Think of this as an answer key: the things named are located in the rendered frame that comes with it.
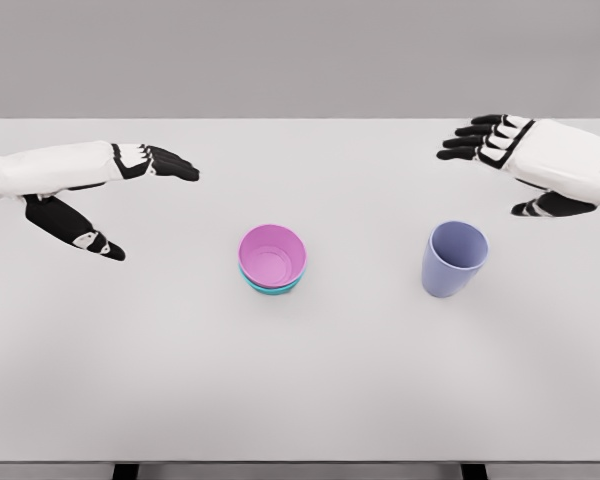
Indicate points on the teal bowl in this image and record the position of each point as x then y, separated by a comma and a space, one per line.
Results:
275, 292

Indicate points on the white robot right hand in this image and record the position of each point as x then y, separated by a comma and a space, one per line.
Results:
565, 160

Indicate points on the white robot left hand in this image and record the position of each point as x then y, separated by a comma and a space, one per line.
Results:
70, 167

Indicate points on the pink bowl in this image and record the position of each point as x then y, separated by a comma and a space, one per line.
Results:
272, 255

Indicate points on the lavender cup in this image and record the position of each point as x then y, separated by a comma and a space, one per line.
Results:
442, 277

